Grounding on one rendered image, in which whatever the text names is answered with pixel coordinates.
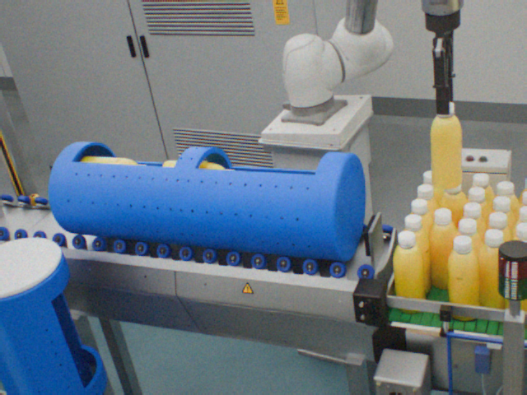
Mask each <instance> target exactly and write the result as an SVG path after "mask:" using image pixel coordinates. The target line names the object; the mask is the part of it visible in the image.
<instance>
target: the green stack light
mask: <svg viewBox="0 0 527 395"><path fill-rule="evenodd" d="M497 292H498V294H499V295H500V296H501V297H503V298H504V299H507V300H512V301H521V300H526V299H527V278H525V279H521V280H512V279H508V278H506V277H504V276H502V275H501V274H500V273H499V272H498V271H497Z"/></svg>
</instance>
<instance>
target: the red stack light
mask: <svg viewBox="0 0 527 395"><path fill-rule="evenodd" d="M497 270H498V272H499V273H500V274H501V275H502V276H504V277H506V278H508V279H512V280H521V279H525V278H527V260H525V261H521V262H512V261H509V260H506V259H504V258H503V257H501V256H500V255H499V253H498V252H497Z"/></svg>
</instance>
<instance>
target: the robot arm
mask: <svg viewBox="0 0 527 395"><path fill-rule="evenodd" d="M421 2H422V10H423V11H424V12H425V22H426V29H427V30H429V31H432V32H434V33H436V36H435V38H433V46H434V49H432V54H433V62H434V63H433V78H434V86H432V89H436V114H450V102H452V103H453V78H455V74H452V72H453V71H454V69H453V44H454V32H455V30H456V29H458V28H459V27H460V25H461V12H460V9H461V8H462V7H463V6H464V0H421ZM377 5H378V0H347V9H346V16H345V18H344V19H342V20H341V21H340V22H339V24H338V28H337V29H336V31H335V33H334V35H333V38H332V39H328V40H326V41H323V40H322V39H321V38H319V37H318V36H315V35H308V34H306V35H298V36H296V37H294V38H292V39H290V40H288V41H287V43H286V44H285V45H284V47H283V51H282V77H283V81H284V86H285V89H286V93H287V97H288V99H289V101H287V102H284V103H283V104H282V107H283V109H285V110H287V111H290V112H288V113H286V114H284V115H283V116H282V117H281V118H280V119H281V122H282V123H305V124H313V125H315V126H322V125H324V124H325V123H326V121H327V120H328V119H329V118H330V117H331V116H333V115H334V114H335V113H336V112H338V111H339V110H340V109H341V108H344V107H346V106H347V101H346V100H335V99H334V97H333V92H332V89H334V88H335V87H336V86H338V85H339V84H340V83H343V82H346V81H351V80H354V79H357V78H358V77H362V76H365V75H366V74H368V73H371V72H373V71H375V70H377V69H378V68H380V67H381V66H383V65H384V64H385V63H386V62H387V61H388V59H389V58H390V56H391V54H392V51H393V47H394V46H393V40H392V37H391V35H390V33H389V32H388V30H387V29H386V28H385V27H383V26H382V25H381V24H380V23H379V22H378V21H377V20H376V19H375V18H376V11H377Z"/></svg>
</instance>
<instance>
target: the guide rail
mask: <svg viewBox="0 0 527 395"><path fill-rule="evenodd" d="M387 303H388V307H395V308H401V309H414V310H421V311H427V312H434V313H439V308H440V306H441V304H443V305H450V306H452V314H453V315H457V316H460V317H466V318H478V319H485V320H492V321H498V322H503V318H504V313H505V310H504V309H491V308H484V307H478V306H470V305H463V304H450V303H443V302H436V301H429V300H422V299H417V298H409V297H402V296H396V295H387Z"/></svg>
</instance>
